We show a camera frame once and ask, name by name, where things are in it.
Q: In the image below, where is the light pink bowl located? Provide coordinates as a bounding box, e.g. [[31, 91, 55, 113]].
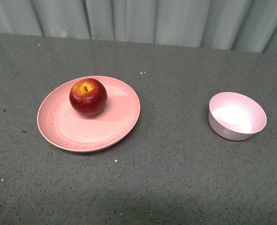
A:
[[208, 92, 267, 141]]

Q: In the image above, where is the white pleated curtain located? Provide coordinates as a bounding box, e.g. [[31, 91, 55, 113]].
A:
[[0, 0, 277, 53]]

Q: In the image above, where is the red yellow apple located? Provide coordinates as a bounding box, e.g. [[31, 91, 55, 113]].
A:
[[69, 78, 108, 118]]

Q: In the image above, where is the pink round plate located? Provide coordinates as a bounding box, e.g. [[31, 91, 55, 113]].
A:
[[37, 76, 140, 152]]

